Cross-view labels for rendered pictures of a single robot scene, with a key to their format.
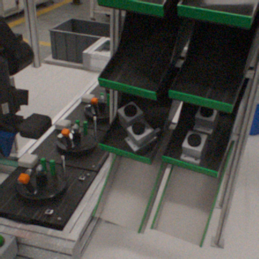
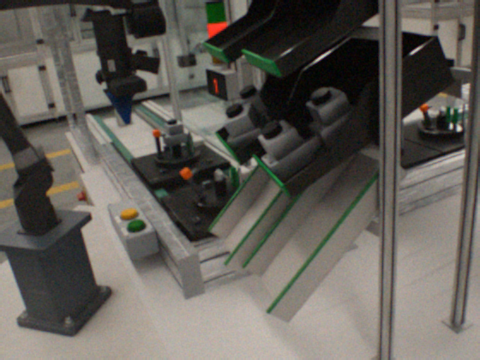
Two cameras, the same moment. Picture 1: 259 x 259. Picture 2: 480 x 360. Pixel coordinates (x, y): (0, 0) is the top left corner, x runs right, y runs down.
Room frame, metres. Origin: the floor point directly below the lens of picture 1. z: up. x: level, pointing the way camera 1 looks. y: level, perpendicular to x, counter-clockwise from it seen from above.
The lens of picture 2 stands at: (0.27, -0.57, 1.47)
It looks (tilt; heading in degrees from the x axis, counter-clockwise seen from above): 23 degrees down; 56
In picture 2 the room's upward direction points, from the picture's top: 6 degrees counter-clockwise
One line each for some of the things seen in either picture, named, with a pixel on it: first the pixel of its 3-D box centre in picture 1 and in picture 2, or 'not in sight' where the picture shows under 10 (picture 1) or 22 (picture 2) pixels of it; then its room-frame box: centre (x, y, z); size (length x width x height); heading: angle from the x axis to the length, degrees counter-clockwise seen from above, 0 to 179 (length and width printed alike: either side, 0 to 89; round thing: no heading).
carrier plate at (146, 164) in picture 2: not in sight; (178, 163); (0.85, 0.66, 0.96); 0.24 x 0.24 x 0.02; 81
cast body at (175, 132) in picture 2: not in sight; (177, 130); (0.86, 0.66, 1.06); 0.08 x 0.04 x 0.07; 171
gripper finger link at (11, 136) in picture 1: (13, 143); (126, 108); (0.59, 0.29, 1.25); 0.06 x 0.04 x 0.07; 170
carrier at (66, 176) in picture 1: (41, 176); (219, 183); (0.79, 0.33, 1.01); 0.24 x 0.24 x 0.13; 81
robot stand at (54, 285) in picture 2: not in sight; (53, 269); (0.38, 0.34, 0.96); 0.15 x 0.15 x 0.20; 36
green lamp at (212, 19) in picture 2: not in sight; (215, 13); (0.94, 0.49, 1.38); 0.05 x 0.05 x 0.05
